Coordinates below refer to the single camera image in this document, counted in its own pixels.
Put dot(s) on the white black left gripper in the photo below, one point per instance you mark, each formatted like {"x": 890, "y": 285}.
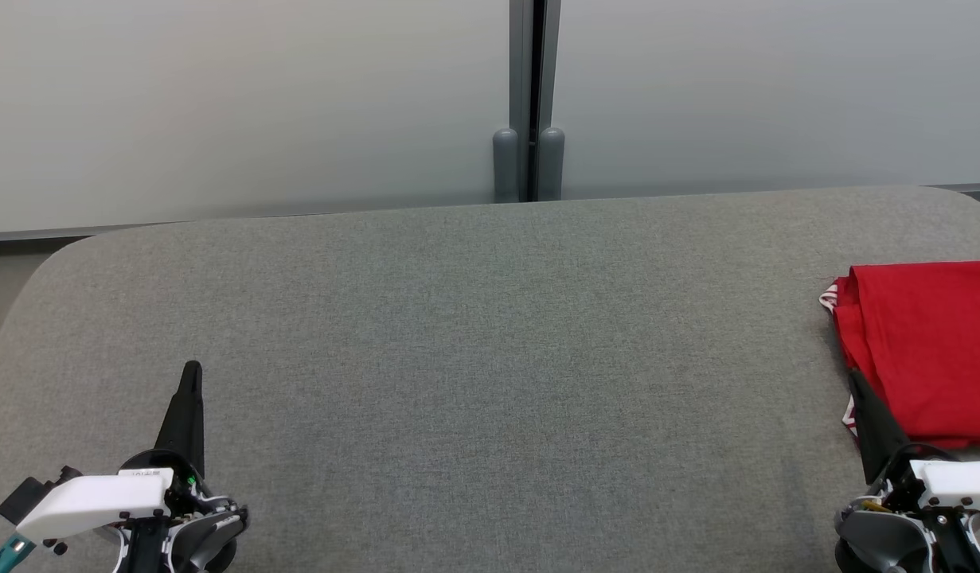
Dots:
{"x": 91, "y": 497}

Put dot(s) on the grey vertical partition mullion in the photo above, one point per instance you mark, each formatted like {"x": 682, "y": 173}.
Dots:
{"x": 521, "y": 64}

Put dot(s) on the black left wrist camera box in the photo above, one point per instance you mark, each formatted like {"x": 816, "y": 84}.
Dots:
{"x": 28, "y": 497}

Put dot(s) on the grey wall base rail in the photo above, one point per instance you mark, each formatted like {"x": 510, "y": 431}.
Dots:
{"x": 28, "y": 235}
{"x": 975, "y": 189}

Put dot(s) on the grey fabric sofa cushion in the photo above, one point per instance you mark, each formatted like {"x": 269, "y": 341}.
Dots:
{"x": 490, "y": 358}

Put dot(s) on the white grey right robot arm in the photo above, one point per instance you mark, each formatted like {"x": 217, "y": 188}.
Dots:
{"x": 888, "y": 533}

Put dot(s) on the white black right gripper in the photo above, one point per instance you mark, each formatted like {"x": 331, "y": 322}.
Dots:
{"x": 959, "y": 485}

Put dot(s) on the grey rounded post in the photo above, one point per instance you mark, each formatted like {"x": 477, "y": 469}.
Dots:
{"x": 505, "y": 167}
{"x": 552, "y": 167}

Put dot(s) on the red white basketball jersey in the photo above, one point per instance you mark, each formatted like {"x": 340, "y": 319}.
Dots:
{"x": 935, "y": 342}

